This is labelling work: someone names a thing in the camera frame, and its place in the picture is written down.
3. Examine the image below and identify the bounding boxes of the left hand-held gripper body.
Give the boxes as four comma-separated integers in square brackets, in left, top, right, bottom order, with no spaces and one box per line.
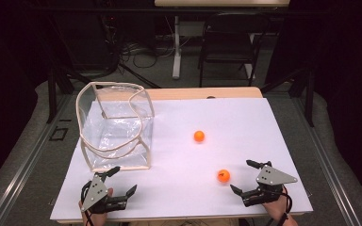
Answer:
[80,173,129,215]

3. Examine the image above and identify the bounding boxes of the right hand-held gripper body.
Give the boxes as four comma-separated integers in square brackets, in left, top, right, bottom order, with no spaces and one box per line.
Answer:
[240,161,299,208]

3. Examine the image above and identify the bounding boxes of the orange ball with dark mark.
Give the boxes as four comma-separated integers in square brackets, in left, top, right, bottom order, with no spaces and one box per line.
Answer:
[217,169,231,184]

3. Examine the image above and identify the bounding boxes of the clear plastic bag beige trim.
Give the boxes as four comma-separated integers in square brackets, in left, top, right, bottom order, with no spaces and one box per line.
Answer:
[75,81,156,173]

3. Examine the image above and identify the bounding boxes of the person's left hand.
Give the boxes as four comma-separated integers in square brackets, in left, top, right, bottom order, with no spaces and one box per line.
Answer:
[78,187,114,226]

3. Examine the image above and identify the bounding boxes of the person's right hand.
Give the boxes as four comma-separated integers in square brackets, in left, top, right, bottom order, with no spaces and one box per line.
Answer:
[261,186,292,222]

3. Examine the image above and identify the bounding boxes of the white board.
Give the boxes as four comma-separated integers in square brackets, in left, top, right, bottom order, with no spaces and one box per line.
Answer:
[49,97,314,221]

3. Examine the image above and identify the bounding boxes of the black square floor socket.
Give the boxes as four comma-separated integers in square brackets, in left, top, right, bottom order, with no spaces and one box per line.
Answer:
[49,125,70,142]

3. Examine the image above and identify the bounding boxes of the black metal stand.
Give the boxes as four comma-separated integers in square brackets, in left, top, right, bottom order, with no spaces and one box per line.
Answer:
[259,65,316,128]
[44,64,76,124]

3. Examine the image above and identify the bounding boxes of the wooden table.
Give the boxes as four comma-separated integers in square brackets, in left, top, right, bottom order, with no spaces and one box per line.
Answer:
[56,86,309,225]

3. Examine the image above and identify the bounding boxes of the black chair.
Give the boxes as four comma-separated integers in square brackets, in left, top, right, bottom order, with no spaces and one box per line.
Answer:
[197,11,273,89]

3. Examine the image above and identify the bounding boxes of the white desk leg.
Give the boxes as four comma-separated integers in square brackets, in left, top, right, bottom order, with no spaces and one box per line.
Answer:
[172,15,184,80]

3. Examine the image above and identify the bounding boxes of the light desk top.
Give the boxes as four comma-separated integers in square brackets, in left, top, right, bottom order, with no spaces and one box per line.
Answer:
[154,0,291,8]

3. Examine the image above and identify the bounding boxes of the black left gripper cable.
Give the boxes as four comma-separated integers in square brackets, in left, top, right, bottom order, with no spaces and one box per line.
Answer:
[80,180,96,226]

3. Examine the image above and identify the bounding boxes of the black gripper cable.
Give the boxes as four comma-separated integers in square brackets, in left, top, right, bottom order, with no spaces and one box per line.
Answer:
[80,180,96,226]
[263,184,294,226]

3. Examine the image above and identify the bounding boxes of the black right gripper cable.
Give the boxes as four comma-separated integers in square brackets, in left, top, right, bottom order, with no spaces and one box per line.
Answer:
[263,184,294,226]

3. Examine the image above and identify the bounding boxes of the metal floor rail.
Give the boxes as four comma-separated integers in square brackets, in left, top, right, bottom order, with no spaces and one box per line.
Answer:
[291,96,362,226]
[0,93,74,226]

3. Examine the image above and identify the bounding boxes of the floor cables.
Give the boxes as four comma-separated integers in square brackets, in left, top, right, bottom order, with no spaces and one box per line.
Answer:
[118,37,177,70]

